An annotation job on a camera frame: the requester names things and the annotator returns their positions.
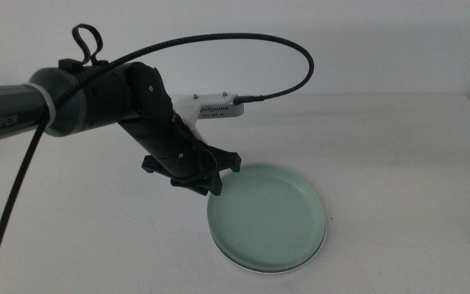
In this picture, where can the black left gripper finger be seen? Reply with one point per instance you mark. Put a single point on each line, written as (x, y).
(215, 185)
(190, 185)

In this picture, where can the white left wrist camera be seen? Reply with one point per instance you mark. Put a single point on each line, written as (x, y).
(214, 104)

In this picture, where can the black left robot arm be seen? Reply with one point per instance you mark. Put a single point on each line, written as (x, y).
(96, 98)

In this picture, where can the white shallow bowl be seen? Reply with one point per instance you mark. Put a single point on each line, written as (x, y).
(271, 273)

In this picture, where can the pale green shallow bowl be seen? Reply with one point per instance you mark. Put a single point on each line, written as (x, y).
(267, 220)

